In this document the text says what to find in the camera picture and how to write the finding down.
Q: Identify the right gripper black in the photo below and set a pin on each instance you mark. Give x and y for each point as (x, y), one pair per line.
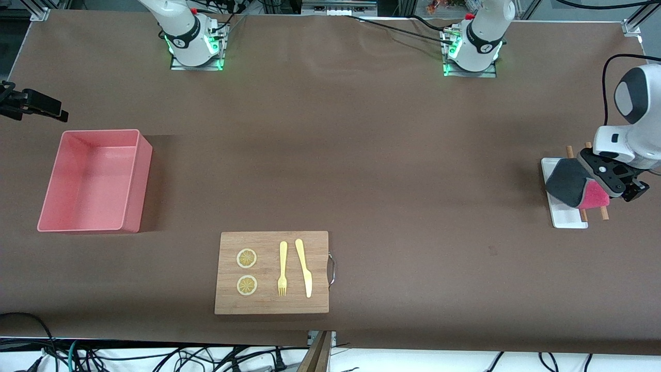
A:
(15, 103)

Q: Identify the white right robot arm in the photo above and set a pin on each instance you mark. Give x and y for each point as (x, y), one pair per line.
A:
(181, 31)

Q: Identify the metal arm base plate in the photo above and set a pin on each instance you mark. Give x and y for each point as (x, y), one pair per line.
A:
(488, 73)
(219, 59)

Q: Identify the yellow plastic knife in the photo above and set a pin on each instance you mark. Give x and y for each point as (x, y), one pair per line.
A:
(308, 284)

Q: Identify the wooden plank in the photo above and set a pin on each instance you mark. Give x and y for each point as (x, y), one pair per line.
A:
(317, 356)

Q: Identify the white rectangular tray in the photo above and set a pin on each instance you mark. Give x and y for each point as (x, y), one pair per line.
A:
(565, 217)

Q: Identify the yellow plastic fork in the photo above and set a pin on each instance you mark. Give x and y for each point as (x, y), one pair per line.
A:
(283, 253)

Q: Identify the small white bracket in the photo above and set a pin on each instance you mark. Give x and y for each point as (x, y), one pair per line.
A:
(311, 338)

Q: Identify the yellow lemon slice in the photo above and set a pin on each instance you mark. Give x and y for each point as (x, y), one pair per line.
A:
(246, 258)
(247, 285)

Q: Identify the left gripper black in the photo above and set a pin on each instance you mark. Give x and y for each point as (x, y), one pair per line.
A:
(634, 191)

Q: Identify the wooden cutting board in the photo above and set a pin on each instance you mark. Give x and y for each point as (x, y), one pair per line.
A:
(266, 243)

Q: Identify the pink plastic bin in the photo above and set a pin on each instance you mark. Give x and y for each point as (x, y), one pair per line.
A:
(82, 181)

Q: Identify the grey network switch box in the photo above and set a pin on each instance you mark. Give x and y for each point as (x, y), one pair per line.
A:
(338, 7)

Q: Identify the black power plug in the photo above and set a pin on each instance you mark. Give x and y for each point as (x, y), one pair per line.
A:
(280, 364)

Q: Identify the pink and grey cloth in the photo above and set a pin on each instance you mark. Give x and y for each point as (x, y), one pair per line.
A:
(568, 181)

